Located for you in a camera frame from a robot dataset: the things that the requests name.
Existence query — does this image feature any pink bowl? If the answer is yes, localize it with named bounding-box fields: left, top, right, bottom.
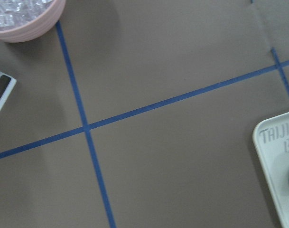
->
left=0, top=0, right=66, bottom=43

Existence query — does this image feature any white wire cup rack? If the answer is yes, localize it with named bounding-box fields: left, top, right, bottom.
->
left=0, top=71, right=17, bottom=111

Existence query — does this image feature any white rectangular tray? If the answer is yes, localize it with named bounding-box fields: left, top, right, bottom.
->
left=252, top=112, right=289, bottom=228

